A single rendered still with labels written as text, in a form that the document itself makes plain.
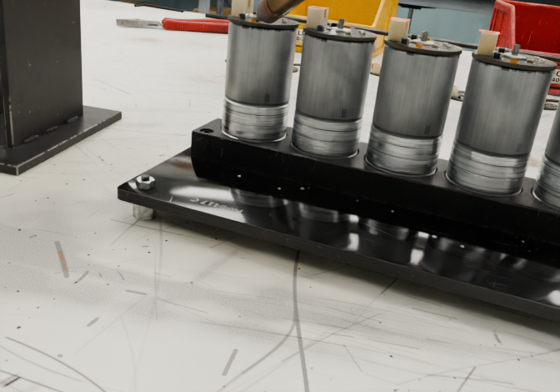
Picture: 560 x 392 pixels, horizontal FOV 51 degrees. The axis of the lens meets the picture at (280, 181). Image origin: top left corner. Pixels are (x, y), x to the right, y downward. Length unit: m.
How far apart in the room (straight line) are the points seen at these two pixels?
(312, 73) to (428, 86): 0.04
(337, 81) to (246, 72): 0.03
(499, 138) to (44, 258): 0.14
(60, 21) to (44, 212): 0.09
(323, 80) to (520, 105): 0.06
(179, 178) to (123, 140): 0.07
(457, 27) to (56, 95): 4.42
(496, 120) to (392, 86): 0.03
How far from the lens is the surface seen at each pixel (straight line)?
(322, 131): 0.20
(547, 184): 0.20
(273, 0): 0.18
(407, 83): 0.19
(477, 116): 0.19
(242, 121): 0.21
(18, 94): 0.25
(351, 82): 0.20
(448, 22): 4.63
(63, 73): 0.27
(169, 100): 0.34
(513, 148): 0.19
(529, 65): 0.19
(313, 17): 0.20
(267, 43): 0.20
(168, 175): 0.20
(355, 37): 0.19
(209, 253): 0.18
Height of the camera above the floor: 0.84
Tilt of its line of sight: 22 degrees down
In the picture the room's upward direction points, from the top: 6 degrees clockwise
